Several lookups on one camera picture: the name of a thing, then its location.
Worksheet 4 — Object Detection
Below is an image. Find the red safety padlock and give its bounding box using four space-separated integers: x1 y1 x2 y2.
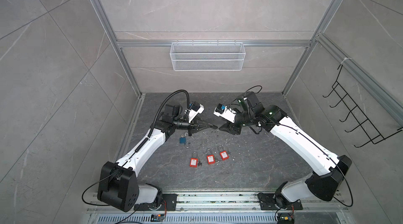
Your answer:
206 148 216 165
218 145 229 161
190 152 199 168

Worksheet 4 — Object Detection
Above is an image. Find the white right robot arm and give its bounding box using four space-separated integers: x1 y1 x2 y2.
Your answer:
214 91 352 208

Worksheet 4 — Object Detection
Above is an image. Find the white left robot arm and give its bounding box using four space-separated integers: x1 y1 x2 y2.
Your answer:
97 89 217 212

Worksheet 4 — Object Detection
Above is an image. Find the blue padlock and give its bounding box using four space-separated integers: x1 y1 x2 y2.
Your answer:
179 134 190 148

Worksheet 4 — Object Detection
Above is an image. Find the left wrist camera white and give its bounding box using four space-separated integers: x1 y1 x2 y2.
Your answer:
187 101 204 123

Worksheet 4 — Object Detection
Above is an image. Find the white wire mesh basket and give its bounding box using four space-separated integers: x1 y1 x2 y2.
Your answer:
170 42 246 72

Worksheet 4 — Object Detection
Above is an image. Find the metal base rail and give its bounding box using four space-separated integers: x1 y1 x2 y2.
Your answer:
80 188 354 224

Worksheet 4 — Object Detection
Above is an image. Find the black wire hook rack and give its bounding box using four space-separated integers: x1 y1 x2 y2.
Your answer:
322 64 403 148

